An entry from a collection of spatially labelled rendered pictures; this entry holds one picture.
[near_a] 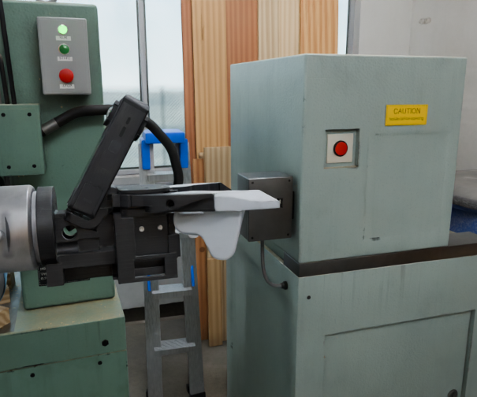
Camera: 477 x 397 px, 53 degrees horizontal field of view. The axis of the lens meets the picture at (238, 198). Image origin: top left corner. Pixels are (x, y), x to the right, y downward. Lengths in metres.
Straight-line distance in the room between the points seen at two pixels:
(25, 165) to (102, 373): 0.53
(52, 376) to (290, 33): 2.10
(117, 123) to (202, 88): 2.11
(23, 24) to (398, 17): 2.43
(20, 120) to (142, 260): 0.73
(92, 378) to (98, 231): 0.87
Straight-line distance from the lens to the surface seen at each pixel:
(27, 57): 1.21
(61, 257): 0.45
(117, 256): 0.43
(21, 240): 0.43
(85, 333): 1.23
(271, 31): 2.70
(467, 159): 2.84
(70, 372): 1.28
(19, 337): 1.23
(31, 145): 1.13
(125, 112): 0.44
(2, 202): 0.44
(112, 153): 0.43
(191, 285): 2.09
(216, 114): 2.55
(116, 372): 1.29
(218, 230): 0.41
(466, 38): 2.90
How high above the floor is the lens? 1.34
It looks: 13 degrees down
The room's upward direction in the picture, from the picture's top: straight up
